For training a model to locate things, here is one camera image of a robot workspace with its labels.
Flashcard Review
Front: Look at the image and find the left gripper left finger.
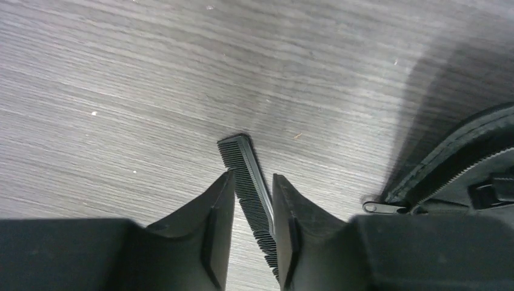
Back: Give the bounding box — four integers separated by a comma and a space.
1, 172, 235, 290

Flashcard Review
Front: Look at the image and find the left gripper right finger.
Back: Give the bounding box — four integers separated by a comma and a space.
273, 175, 513, 290

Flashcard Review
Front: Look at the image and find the black zipper tool case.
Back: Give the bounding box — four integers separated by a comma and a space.
362, 102, 513, 219

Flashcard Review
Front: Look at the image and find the black comb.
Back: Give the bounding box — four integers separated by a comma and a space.
217, 133, 279, 279

